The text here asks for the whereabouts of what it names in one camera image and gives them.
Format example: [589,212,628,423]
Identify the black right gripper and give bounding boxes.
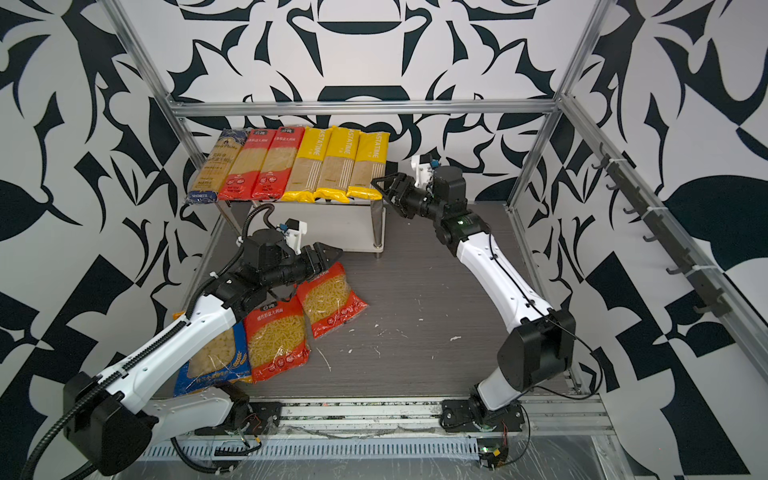
[375,174,450,226]

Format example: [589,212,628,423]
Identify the yellow spaghetti bag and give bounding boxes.
[346,132,390,201]
[281,127,335,203]
[314,127,361,204]

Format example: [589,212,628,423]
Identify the red macaroni bag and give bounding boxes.
[297,262,368,339]
[244,298,310,383]

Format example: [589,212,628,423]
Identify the red noodle bag long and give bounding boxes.
[251,126,306,201]

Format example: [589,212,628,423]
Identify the red long spaghetti bag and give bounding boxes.
[218,129,277,201]

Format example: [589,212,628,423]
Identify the blue-ended spaghetti bag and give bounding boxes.
[186,129,248,204]

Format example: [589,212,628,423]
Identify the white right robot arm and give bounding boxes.
[371,166,581,418]

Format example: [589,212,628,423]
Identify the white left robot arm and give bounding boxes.
[20,219,343,479]

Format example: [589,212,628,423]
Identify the white two-tier shelf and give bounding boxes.
[217,197,386,255]

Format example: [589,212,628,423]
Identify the blue-bottom pasta bag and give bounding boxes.
[173,323,251,397]

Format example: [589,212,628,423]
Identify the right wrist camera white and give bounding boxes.
[410,153,440,190]

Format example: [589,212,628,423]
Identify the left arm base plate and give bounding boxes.
[194,401,284,436]

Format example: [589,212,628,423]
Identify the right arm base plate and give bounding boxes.
[439,395,525,433]

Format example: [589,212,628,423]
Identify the white slotted cable duct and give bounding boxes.
[122,436,481,462]

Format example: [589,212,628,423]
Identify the aluminium frame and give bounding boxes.
[103,1,767,376]

